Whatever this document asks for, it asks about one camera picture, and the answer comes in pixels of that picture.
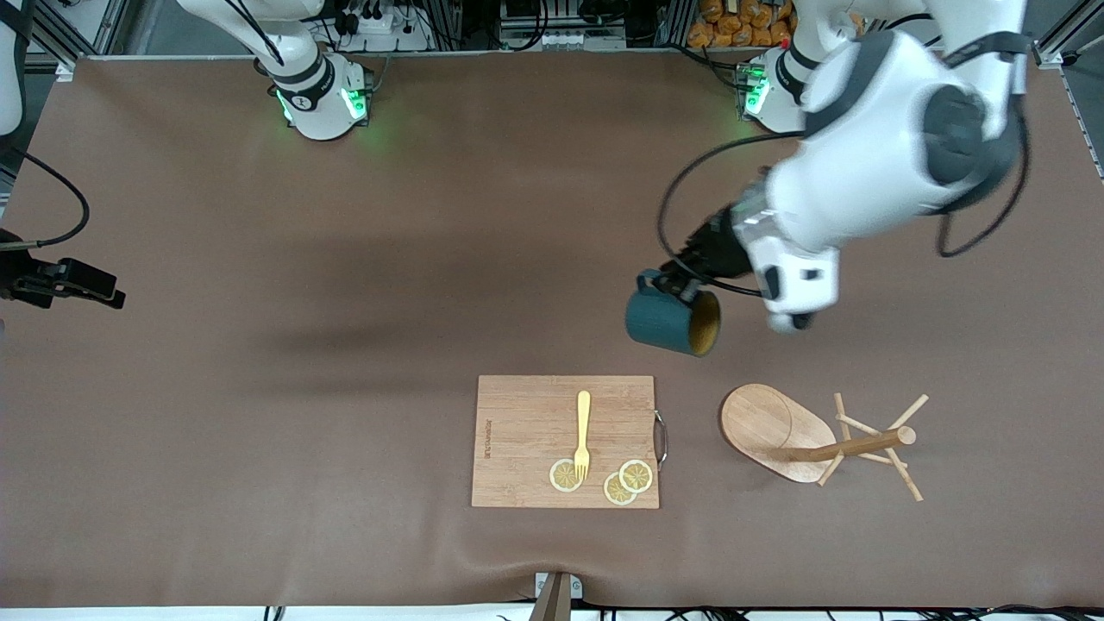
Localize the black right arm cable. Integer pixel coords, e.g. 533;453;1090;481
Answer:
0;148;91;251

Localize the large table mat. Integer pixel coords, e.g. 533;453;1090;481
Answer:
0;47;1104;609

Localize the metal bracket at table edge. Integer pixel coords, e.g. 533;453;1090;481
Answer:
528;571;584;621

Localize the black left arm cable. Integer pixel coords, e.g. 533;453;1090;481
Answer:
657;112;1033;298

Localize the teal cup with yellow inside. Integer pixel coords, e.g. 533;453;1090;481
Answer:
625;270;722;358

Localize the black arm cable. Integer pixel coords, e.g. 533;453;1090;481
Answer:
657;112;1033;298
0;148;91;251

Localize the yellow plastic fork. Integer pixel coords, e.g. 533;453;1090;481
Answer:
574;390;593;482

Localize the orange packets pile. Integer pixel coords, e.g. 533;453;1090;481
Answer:
687;0;799;48

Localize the long white socket strip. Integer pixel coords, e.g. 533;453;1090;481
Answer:
502;30;626;51

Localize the wooden cup rack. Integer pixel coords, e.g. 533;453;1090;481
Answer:
720;383;930;503

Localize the white power strip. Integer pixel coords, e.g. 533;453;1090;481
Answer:
341;9;432;53

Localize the wooden cutting board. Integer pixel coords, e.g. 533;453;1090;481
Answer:
472;374;669;510

